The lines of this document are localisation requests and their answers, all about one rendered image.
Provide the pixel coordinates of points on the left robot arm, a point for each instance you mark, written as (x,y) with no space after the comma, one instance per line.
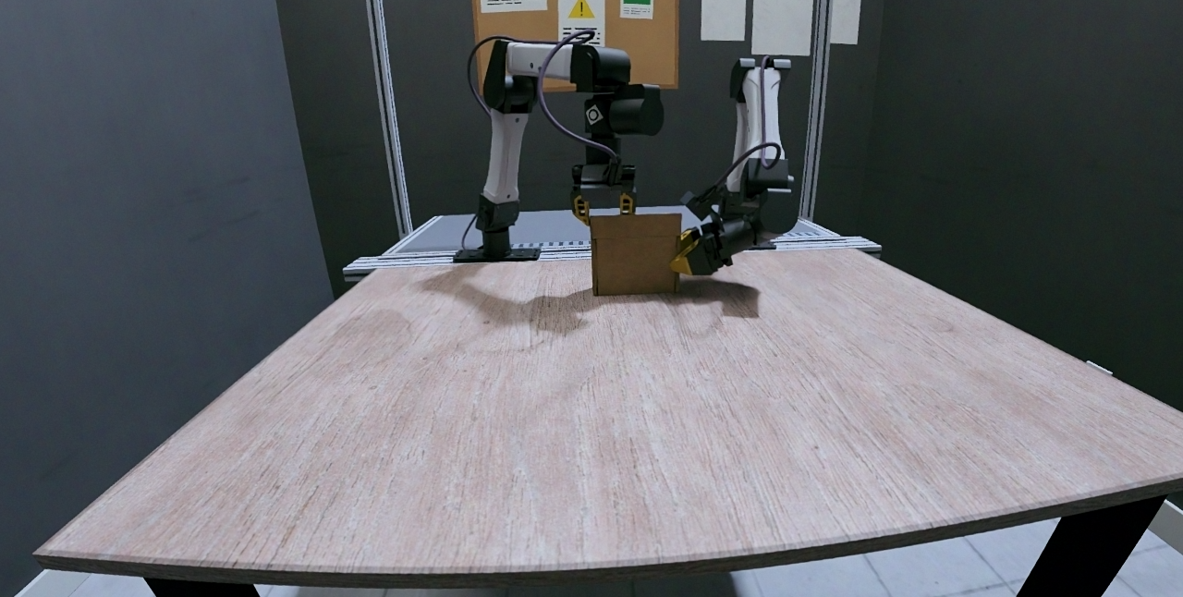
(777,215)

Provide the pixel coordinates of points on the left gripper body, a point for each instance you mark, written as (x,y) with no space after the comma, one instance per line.
(704,259)

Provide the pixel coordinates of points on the grey aluminium crossbar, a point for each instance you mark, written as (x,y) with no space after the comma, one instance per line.
(364,266)

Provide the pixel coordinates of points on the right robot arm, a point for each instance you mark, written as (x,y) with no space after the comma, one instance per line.
(626,109)

